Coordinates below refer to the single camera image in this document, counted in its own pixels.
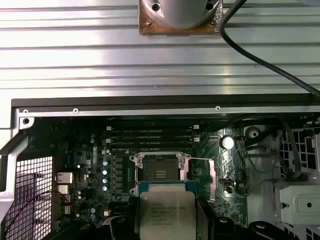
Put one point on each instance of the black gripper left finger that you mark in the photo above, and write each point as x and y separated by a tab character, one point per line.
117	230

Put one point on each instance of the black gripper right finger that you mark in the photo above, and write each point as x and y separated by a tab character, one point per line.
225	230

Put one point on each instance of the silver CPU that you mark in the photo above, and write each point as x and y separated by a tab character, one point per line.
167	212

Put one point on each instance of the CPU socket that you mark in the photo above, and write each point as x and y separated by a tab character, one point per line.
160	162

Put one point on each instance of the RAM slot with black clips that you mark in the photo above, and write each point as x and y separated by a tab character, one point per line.
152	145
152	133

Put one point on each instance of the RAM slot with white clips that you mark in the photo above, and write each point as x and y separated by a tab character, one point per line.
152	139
152	128

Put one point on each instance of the silver rear port connector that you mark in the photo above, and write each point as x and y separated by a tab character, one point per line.
65	177
67	210
63	189

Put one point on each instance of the silver coin battery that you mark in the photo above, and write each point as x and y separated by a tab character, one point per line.
227	142

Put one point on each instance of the green motherboard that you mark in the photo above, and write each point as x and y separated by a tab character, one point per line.
80	150

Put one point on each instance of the perforated metal drive cage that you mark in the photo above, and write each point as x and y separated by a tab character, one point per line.
312	182

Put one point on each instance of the black and grey PC case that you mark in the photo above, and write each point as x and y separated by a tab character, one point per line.
150	102

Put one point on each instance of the silver drive cage bracket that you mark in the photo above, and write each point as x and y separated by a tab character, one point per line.
295	205

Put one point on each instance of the brown square base plate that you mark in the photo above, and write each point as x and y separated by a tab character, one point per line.
155	31

